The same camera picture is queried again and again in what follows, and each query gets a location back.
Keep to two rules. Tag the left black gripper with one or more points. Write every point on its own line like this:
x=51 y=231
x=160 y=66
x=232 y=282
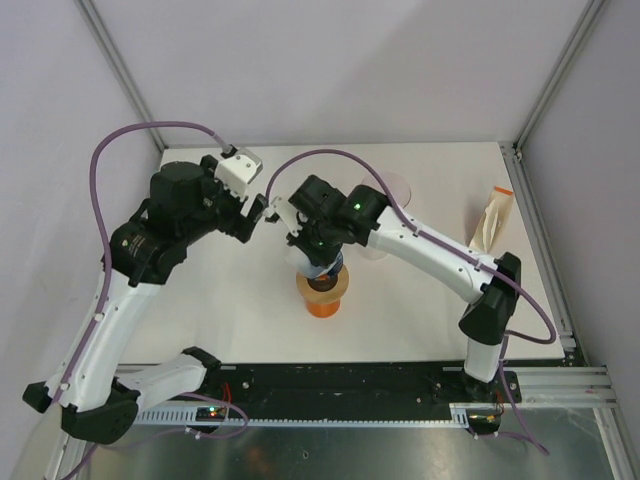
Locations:
x=238 y=224

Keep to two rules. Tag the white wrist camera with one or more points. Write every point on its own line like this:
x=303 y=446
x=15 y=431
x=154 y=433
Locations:
x=237 y=170
x=281 y=211

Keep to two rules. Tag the clear glass carafe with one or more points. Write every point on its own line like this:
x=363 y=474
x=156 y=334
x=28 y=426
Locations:
x=373 y=254

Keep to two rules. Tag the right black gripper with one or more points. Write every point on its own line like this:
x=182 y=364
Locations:
x=300 y=241

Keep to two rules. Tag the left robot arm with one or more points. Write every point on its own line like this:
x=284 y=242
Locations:
x=97 y=404

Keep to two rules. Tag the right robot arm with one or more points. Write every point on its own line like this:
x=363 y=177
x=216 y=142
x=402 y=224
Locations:
x=487 y=284

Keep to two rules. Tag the white paper coffee filters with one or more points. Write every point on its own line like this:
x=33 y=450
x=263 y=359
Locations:
x=493 y=220

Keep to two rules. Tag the pink glass dripper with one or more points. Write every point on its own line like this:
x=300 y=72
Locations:
x=397 y=185

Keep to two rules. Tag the orange glass carafe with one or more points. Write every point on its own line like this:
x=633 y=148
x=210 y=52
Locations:
x=322 y=310

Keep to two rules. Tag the white slotted cable duct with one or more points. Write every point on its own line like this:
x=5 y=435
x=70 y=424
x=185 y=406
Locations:
x=178 y=414

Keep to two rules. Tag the aluminium frame rail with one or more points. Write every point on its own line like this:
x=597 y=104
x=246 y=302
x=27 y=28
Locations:
x=566 y=387

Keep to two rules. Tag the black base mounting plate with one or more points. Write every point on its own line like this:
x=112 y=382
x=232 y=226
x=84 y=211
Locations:
x=392 y=390

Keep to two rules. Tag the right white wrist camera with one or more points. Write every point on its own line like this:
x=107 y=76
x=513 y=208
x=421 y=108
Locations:
x=281 y=211

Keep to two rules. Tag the single white paper filter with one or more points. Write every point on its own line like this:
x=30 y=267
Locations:
x=299 y=260

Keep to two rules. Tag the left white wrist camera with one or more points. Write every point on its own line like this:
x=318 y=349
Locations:
x=237 y=170

